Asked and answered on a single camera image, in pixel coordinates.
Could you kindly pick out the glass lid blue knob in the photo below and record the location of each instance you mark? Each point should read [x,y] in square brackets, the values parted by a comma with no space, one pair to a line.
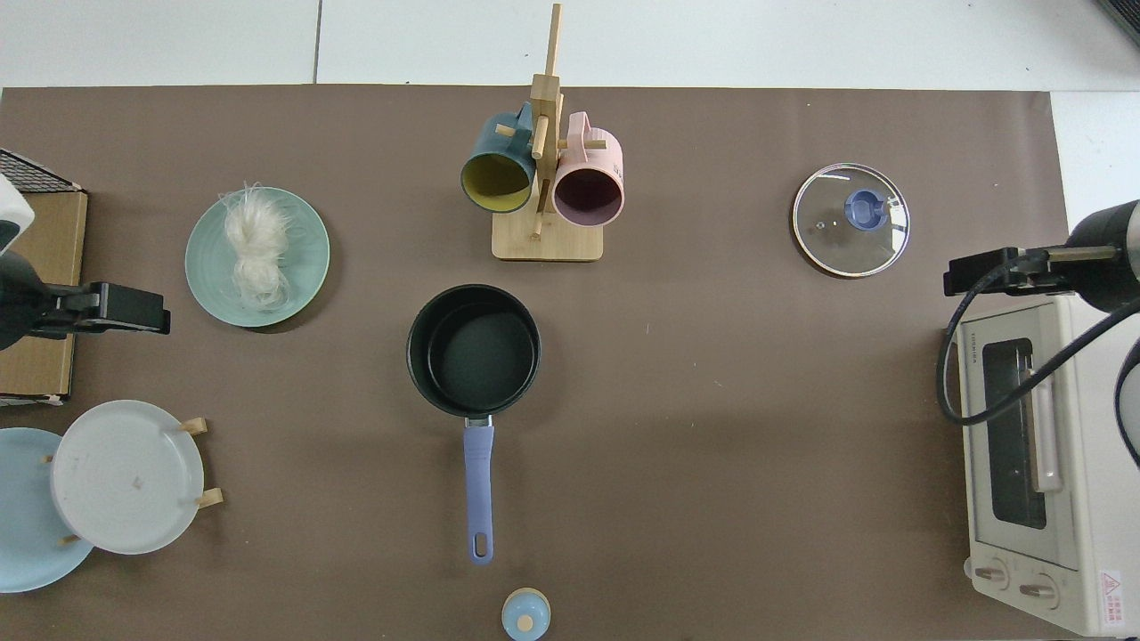
[828,240]

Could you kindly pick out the white vermicelli bundle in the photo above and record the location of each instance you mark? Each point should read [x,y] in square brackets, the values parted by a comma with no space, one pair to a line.
[254,236]

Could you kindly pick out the white plate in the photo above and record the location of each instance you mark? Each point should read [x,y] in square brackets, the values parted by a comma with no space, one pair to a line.
[125,476]

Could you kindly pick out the pale green plate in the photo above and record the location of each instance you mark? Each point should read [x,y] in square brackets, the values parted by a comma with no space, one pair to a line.
[303,267]

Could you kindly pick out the wooden plate rack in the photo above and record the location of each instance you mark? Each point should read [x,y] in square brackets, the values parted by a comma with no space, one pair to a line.
[210,498]

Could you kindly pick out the light blue plate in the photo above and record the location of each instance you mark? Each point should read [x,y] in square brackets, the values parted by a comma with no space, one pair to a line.
[27,534]

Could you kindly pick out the pale toaster oven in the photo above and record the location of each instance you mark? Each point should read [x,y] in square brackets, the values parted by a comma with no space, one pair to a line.
[1095,490]

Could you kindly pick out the brown table cloth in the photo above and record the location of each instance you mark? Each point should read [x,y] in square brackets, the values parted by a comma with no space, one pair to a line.
[712,401]

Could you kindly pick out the pink mug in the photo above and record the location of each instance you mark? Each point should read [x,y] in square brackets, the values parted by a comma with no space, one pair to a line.
[588,196]

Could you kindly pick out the dark teal mug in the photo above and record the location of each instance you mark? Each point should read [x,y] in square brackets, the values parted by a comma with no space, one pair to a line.
[497,182]

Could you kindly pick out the wooden cup stand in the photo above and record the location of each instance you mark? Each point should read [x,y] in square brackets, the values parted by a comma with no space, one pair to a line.
[548,240]

